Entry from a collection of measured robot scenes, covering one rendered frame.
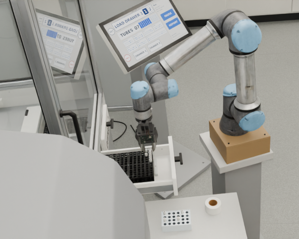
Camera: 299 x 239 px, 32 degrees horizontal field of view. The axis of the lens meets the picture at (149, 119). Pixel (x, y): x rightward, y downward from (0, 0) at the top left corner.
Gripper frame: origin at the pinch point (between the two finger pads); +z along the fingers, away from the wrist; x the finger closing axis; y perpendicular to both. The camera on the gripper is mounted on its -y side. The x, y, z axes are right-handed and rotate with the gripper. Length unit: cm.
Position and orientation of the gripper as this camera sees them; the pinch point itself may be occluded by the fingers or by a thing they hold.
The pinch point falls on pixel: (148, 148)
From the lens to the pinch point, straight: 232.4
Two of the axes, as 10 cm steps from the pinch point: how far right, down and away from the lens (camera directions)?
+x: 9.9, -1.1, -0.4
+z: 1.1, 7.9, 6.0
